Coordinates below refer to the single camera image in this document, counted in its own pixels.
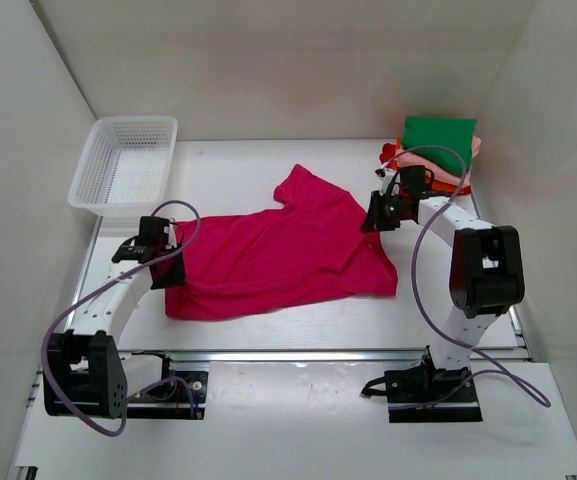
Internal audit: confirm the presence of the magenta t-shirt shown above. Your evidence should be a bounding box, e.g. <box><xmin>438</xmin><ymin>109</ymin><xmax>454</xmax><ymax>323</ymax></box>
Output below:
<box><xmin>164</xmin><ymin>165</ymin><xmax>398</xmax><ymax>321</ymax></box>

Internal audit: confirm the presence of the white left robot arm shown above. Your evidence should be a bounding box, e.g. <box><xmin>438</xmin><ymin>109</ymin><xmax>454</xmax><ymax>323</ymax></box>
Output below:
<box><xmin>42</xmin><ymin>216</ymin><xmax>186</xmax><ymax>419</ymax></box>

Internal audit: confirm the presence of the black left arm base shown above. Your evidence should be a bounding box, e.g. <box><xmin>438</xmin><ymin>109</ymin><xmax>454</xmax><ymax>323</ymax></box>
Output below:
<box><xmin>120</xmin><ymin>351</ymin><xmax>209</xmax><ymax>420</ymax></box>

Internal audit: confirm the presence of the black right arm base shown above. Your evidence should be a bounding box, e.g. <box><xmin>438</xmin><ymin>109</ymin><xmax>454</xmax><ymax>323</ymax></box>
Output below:
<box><xmin>360</xmin><ymin>348</ymin><xmax>483</xmax><ymax>424</ymax></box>

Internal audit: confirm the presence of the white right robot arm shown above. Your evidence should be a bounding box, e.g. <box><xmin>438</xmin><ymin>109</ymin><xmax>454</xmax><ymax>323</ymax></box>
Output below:
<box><xmin>360</xmin><ymin>166</ymin><xmax>525</xmax><ymax>401</ymax></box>

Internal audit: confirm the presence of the orange folded t-shirt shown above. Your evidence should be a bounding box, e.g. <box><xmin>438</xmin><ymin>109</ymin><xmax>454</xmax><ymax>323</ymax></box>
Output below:
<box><xmin>395</xmin><ymin>153</ymin><xmax>460</xmax><ymax>193</ymax></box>

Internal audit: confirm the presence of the pink folded t-shirt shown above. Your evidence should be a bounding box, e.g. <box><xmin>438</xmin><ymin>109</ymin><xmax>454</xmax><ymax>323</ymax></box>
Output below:
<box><xmin>401</xmin><ymin>133</ymin><xmax>481</xmax><ymax>188</ymax></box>

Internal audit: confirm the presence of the red folded t-shirt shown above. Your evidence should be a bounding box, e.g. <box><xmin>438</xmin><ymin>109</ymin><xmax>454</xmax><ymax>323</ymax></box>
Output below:
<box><xmin>379</xmin><ymin>143</ymin><xmax>401</xmax><ymax>169</ymax></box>

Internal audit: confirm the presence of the green folded t-shirt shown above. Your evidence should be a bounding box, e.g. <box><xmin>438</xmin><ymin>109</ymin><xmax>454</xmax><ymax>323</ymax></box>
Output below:
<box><xmin>402</xmin><ymin>116</ymin><xmax>477</xmax><ymax>177</ymax></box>

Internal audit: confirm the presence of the white plastic basket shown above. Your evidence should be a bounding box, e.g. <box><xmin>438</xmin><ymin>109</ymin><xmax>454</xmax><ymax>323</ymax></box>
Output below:
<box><xmin>68</xmin><ymin>115</ymin><xmax>178</xmax><ymax>218</ymax></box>

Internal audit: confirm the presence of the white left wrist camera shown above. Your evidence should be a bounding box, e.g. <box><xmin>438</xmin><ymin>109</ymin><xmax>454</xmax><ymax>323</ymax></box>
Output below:
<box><xmin>165</xmin><ymin>218</ymin><xmax>184</xmax><ymax>250</ymax></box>

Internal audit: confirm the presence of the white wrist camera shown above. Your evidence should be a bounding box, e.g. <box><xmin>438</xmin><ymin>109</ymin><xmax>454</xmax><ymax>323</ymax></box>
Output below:
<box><xmin>165</xmin><ymin>218</ymin><xmax>184</xmax><ymax>250</ymax></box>
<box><xmin>375</xmin><ymin>167</ymin><xmax>399</xmax><ymax>196</ymax></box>

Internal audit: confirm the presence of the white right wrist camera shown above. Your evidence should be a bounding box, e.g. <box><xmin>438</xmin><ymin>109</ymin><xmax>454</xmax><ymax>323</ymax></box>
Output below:
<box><xmin>375</xmin><ymin>167</ymin><xmax>399</xmax><ymax>196</ymax></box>

